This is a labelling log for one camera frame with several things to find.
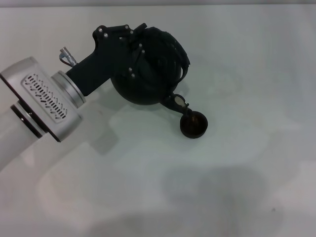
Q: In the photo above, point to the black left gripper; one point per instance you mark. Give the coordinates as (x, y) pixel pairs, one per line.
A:
(103, 64)

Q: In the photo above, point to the small dark brown teacup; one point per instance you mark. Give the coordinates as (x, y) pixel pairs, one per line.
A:
(193, 131)

